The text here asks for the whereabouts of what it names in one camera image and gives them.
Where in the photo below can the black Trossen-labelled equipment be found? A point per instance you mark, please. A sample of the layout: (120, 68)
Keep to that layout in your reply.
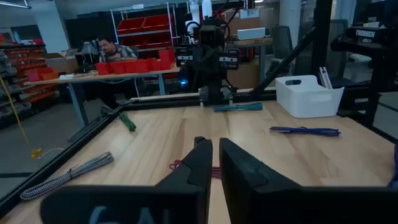
(363, 40)

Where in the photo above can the black diagonal frame brace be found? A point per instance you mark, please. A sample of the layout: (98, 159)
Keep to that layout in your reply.
(280, 67)

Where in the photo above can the grey office chair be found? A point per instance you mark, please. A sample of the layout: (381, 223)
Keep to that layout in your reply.
(337, 40)
(281, 43)

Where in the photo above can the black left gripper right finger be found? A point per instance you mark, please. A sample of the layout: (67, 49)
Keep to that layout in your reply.
(264, 199)

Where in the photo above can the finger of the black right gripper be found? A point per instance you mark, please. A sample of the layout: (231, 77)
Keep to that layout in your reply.
(185, 57)
(228, 59)

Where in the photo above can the small red storage bin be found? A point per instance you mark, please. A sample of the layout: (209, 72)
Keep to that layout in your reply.
(136, 66)
(118, 67)
(154, 64)
(167, 59)
(102, 68)

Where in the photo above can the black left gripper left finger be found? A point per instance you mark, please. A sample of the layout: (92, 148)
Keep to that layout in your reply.
(186, 199)

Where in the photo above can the black table frame rail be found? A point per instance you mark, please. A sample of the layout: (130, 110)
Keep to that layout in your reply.
(161, 105)

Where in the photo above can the round wooden table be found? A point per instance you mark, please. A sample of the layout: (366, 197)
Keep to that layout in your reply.
(252, 42)

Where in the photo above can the person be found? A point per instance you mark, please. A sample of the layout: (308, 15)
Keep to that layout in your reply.
(116, 51)

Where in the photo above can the large red storage bin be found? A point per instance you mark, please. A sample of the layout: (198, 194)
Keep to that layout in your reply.
(156, 22)
(130, 25)

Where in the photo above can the white rectangular box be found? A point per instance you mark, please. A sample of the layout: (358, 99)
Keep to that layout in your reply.
(252, 33)

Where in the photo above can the brown cardboard box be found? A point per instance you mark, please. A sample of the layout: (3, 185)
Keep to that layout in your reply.
(60, 63)
(245, 20)

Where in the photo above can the black upright frame post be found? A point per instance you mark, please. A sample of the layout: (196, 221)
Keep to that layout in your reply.
(321, 31)

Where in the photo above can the wooden desk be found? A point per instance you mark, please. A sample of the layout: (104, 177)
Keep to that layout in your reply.
(93, 76)

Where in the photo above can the white flat pieces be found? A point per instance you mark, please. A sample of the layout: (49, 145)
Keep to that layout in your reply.
(325, 77)

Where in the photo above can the dark shelving with bins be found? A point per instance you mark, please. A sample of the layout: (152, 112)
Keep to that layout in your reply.
(28, 71)

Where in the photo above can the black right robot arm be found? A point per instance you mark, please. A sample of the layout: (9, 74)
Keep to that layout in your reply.
(214, 84)

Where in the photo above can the white plastic bin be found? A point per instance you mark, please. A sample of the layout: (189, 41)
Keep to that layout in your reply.
(306, 99)

